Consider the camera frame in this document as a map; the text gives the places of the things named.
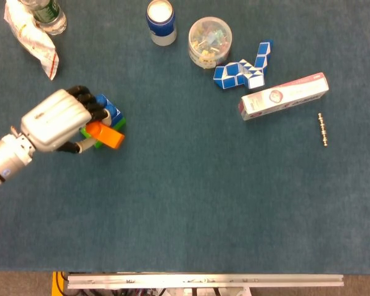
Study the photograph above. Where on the clear bottle with green label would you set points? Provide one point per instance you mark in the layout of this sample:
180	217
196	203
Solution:
49	15

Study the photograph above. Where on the orange toy block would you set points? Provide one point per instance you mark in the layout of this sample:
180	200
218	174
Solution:
108	135

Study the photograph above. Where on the crumpled white snack bag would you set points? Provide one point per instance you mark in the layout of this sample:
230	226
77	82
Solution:
37	43

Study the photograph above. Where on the blue toy block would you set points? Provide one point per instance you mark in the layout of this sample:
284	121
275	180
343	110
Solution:
111	108

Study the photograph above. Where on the blue and white snake puzzle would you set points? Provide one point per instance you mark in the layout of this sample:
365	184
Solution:
231	74

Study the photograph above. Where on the small beaded metal rod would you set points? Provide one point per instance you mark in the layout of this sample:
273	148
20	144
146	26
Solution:
322	129

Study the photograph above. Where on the aluminium profile rail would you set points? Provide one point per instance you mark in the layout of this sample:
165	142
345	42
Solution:
203	281

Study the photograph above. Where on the clear jar of colourful clips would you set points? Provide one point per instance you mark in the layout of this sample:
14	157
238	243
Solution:
209	40

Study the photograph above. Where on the white and pink toothpaste box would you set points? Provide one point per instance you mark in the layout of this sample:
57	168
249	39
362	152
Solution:
283	95

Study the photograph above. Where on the blue and white drink can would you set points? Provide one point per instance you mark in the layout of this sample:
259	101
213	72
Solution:
161	27

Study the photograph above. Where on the teal felt table cloth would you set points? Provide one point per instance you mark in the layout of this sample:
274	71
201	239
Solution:
185	185

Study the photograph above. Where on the green toy block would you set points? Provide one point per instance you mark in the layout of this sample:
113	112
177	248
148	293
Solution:
120	124

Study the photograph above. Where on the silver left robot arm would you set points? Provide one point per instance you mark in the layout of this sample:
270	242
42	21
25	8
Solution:
3	160

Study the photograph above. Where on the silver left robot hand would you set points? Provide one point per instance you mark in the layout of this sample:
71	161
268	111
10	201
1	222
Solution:
55	120

